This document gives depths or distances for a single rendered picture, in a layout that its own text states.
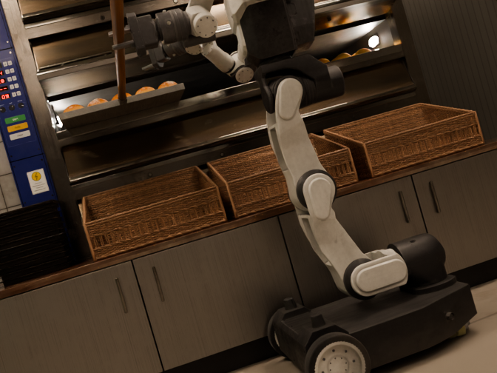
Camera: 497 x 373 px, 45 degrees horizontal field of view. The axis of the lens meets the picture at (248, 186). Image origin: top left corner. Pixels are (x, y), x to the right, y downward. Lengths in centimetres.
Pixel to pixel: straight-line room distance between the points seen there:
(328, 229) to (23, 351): 122
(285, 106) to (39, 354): 129
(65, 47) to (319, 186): 152
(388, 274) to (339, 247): 19
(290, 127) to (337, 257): 48
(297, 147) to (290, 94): 18
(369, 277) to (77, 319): 110
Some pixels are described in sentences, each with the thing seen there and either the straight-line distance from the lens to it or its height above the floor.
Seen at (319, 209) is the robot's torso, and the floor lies 56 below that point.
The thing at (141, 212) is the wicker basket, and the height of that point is 71.
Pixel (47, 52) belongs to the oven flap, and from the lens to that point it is 304.
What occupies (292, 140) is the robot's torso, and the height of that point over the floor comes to 81.
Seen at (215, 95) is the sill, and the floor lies 116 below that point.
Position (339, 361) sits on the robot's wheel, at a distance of 193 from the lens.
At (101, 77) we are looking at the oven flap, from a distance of 296.
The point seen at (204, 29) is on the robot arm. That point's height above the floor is 115.
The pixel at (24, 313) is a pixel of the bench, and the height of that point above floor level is 47.
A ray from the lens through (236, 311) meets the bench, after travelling 244.
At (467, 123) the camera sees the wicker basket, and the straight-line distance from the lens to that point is 284.
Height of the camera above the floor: 73
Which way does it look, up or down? 1 degrees down
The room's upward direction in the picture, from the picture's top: 16 degrees counter-clockwise
